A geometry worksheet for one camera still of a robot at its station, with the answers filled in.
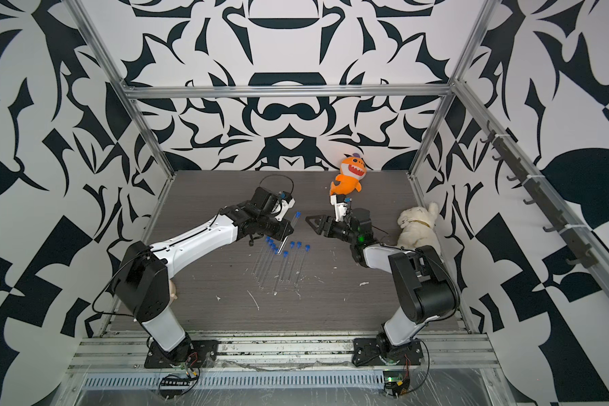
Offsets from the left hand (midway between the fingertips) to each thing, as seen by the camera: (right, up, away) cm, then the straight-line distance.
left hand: (290, 225), depth 86 cm
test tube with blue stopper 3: (-8, -16, +5) cm, 18 cm away
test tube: (-1, -3, -11) cm, 11 cm away
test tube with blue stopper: (-9, -8, +10) cm, 16 cm away
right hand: (+7, +2, +1) cm, 7 cm away
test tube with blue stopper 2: (-9, -14, +5) cm, 18 cm away
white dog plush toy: (+45, -2, +5) cm, 46 cm away
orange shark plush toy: (+26, +21, +25) cm, 42 cm away
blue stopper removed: (+3, +4, 0) cm, 4 cm away
